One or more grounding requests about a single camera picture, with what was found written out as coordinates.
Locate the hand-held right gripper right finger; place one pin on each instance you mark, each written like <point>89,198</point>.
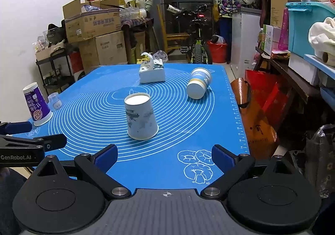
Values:
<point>223,158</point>

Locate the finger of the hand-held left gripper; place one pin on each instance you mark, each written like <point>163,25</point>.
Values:
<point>49,142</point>
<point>18,127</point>

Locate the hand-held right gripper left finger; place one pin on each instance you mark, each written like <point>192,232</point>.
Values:
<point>106,158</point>

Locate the blue yellow striped paper cup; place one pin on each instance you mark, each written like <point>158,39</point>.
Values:
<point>197,84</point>

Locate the purple paper cup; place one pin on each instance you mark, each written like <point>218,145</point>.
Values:
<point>36,105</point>

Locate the small clear plastic cup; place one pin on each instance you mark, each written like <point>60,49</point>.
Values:
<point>55,101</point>

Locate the white printed paper cup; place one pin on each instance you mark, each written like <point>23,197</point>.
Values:
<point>141,117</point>

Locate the orange paper shopping bag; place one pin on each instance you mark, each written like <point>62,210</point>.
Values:
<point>257,130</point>

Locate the blue silicone baking mat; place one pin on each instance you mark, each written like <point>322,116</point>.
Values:
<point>172,125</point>

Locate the black metal shelf rack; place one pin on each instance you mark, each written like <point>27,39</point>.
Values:
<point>56,73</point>

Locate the red shopping bag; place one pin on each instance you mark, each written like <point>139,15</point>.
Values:
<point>264,88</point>

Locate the clear crinkled plastic bag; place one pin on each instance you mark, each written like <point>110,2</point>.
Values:
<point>320,161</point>

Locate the white tissue box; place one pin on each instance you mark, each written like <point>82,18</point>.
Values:
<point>153,73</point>

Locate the black bag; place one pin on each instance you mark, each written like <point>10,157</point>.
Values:
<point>55,33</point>

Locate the red plastic bucket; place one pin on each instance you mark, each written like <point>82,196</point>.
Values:
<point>217,50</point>

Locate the plain brown cardboard box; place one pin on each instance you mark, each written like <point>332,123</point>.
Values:
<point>107,48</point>

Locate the black green bicycle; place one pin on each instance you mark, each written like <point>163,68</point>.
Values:
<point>199,41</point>

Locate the white box under bin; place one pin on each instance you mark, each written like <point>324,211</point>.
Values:
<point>302,69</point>

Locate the white chest freezer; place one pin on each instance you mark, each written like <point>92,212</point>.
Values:
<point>244,39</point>

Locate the large printed cardboard box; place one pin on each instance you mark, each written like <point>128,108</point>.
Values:
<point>91,24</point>

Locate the white green carton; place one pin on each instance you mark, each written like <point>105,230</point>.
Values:
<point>271,40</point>

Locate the dark wooden side table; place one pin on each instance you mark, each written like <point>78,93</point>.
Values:
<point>136,31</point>

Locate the yellow wooden chair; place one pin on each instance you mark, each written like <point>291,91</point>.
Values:
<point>170,37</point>

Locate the pack of clear bottles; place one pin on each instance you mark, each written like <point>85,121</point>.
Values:
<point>132,12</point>

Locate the teal plastic storage bin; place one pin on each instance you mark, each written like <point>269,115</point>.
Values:
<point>301,31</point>

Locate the cream white cloth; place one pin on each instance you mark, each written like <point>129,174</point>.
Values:
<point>322,36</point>

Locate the floral hanging garment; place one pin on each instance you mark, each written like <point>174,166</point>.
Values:
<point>228,1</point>

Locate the grey refrigerator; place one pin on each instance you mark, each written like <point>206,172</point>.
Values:
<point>158,2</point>

